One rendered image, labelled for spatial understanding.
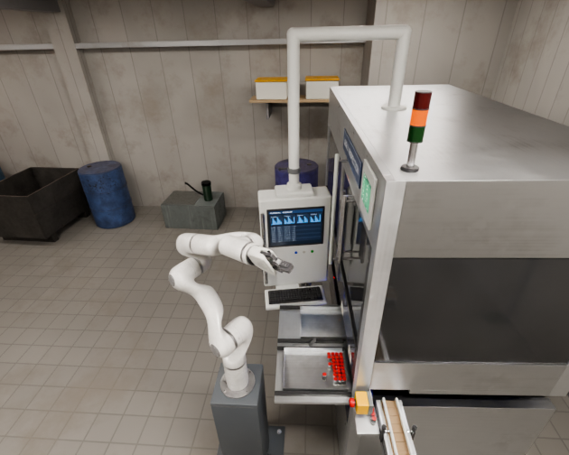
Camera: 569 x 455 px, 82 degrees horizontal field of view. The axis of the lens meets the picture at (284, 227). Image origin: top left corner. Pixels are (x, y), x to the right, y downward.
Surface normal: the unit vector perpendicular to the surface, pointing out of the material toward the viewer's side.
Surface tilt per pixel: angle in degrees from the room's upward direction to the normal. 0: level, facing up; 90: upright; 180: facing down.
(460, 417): 90
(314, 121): 90
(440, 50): 90
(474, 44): 90
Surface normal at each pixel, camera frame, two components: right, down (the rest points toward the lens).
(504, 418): -0.03, 0.51
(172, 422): -0.02, -0.86
